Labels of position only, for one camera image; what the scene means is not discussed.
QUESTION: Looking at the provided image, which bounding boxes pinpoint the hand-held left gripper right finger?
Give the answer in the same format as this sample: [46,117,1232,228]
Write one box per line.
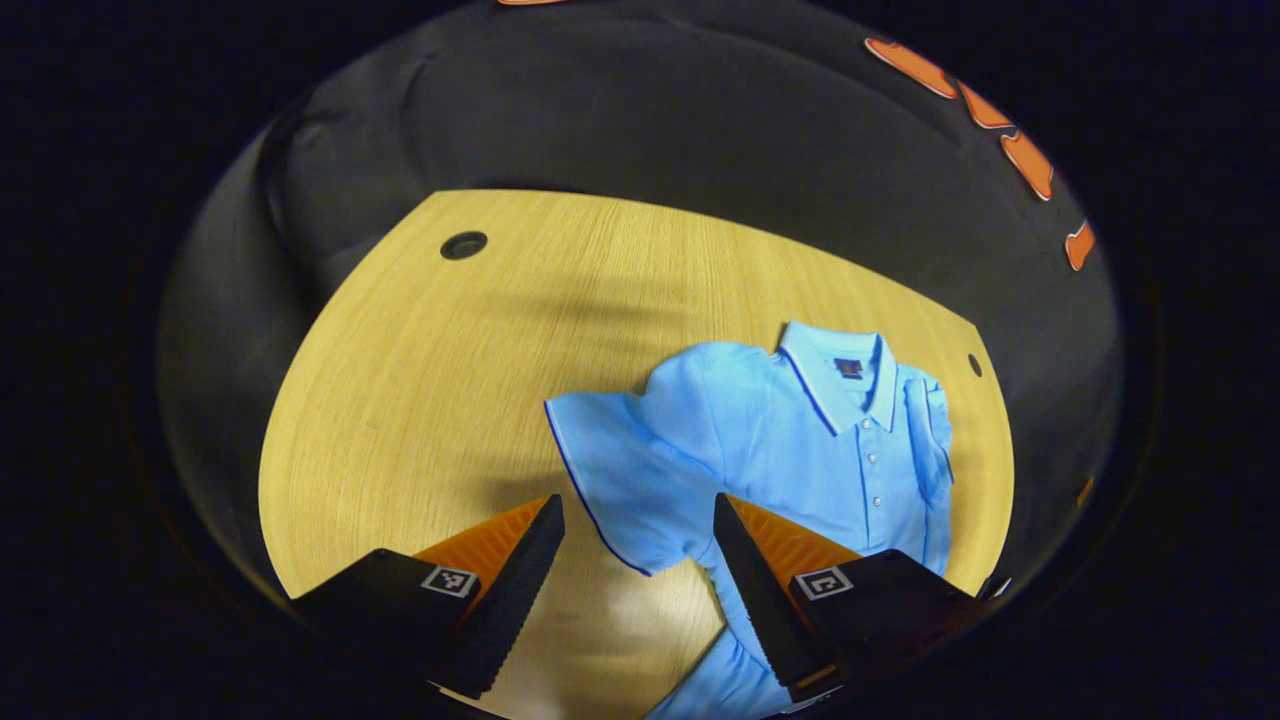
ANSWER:
[712,492,1013,705]

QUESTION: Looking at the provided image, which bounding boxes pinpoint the light blue polo T-shirt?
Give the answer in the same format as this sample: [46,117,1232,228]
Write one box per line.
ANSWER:
[545,320,956,720]

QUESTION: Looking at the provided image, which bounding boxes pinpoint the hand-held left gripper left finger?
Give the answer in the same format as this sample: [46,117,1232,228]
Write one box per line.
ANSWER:
[288,493,567,702]

